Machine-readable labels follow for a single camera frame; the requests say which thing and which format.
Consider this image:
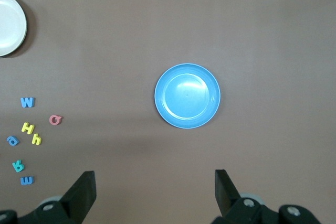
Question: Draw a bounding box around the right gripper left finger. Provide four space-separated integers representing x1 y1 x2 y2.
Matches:
0 170 97 224

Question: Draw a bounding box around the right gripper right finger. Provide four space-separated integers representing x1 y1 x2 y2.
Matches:
211 169 322 224

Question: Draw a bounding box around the teal uppercase letter R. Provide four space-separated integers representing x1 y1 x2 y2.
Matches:
12 159 25 173

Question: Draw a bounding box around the yellow uppercase letter H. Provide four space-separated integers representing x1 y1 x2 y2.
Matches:
20 122 36 135

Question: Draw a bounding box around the blue lowercase letter a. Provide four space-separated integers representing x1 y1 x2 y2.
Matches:
6 135 20 147

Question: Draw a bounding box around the blue uppercase letter W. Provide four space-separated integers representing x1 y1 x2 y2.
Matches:
20 97 36 109

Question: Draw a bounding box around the blue plate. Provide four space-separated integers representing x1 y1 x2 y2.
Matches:
153 63 222 130

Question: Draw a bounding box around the cream plate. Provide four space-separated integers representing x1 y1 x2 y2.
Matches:
0 0 28 57

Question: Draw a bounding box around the red foam letter Q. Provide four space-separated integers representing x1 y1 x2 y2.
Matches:
49 114 64 126

